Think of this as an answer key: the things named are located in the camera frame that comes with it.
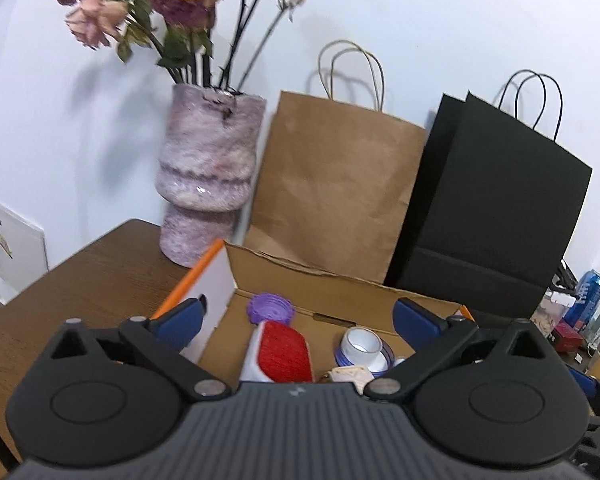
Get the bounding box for red white lint brush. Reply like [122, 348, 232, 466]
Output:
[239, 321, 313, 385]

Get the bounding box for brown paper bag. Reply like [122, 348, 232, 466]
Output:
[242, 40, 428, 283]

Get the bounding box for white board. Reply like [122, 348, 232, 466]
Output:
[0, 195, 49, 292]

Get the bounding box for pink mottled ceramic vase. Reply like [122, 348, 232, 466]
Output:
[156, 83, 267, 268]

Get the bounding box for blue drink can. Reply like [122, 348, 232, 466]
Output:
[562, 270, 600, 333]

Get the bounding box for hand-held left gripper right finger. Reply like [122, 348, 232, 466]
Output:
[364, 297, 556, 404]

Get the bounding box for orange cardboard box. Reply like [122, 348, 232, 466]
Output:
[150, 239, 476, 397]

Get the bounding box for white ring cap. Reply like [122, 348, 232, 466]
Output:
[341, 326, 383, 366]

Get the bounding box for black paper bag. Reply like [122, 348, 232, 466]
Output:
[384, 69, 593, 321]

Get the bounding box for dried pink roses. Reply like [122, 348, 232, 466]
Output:
[52, 0, 332, 87]

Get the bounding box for small red box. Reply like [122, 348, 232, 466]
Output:
[550, 322, 587, 354]

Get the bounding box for purple ridged bottle cap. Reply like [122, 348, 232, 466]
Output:
[246, 292, 296, 326]

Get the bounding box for clear container of seeds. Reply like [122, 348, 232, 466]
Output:
[530, 260, 579, 339]

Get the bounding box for blue round lid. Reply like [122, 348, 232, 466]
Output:
[334, 332, 396, 378]

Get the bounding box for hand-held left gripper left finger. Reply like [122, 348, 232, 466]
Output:
[45, 297, 232, 404]

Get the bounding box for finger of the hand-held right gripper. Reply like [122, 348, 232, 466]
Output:
[567, 365, 599, 400]

